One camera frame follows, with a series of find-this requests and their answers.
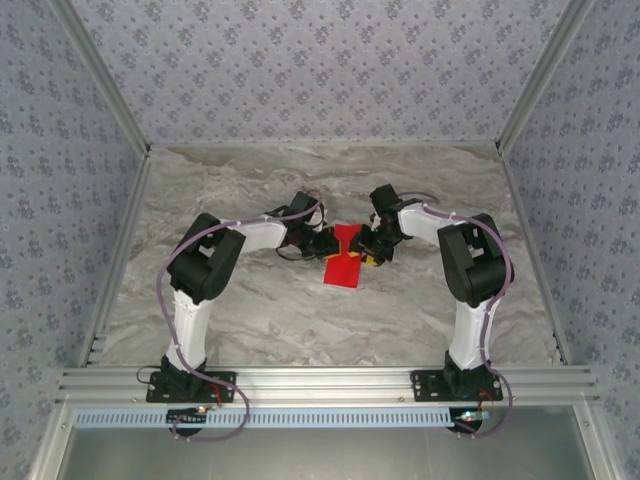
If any red cloth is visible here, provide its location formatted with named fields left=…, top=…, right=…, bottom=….
left=323, top=223, right=363, bottom=290

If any small black electronics board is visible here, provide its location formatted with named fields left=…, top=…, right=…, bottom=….
left=166, top=406, right=209, bottom=427
left=451, top=407, right=492, bottom=432

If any thin black left gripper cable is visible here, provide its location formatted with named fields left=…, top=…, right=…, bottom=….
left=273, top=244, right=314, bottom=264

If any thin aluminium table end rail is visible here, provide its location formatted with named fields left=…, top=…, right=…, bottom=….
left=148, top=140, right=501, bottom=150

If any wide aluminium mounting rail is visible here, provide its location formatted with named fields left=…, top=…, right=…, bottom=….
left=54, top=364, right=601, bottom=406

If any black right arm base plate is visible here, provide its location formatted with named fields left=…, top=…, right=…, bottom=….
left=409, top=368, right=504, bottom=403

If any light blue slotted cable duct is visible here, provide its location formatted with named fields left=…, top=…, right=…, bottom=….
left=73, top=407, right=464, bottom=430

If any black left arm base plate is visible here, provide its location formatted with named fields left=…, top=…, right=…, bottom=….
left=145, top=370, right=237, bottom=404

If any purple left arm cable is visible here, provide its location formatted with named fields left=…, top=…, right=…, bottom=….
left=155, top=188, right=251, bottom=444

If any aluminium table side rail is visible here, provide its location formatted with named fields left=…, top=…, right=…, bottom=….
left=77, top=149, right=154, bottom=369

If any slanted aluminium frame post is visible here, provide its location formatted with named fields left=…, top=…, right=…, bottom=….
left=494, top=0, right=599, bottom=157
left=47, top=0, right=153, bottom=159

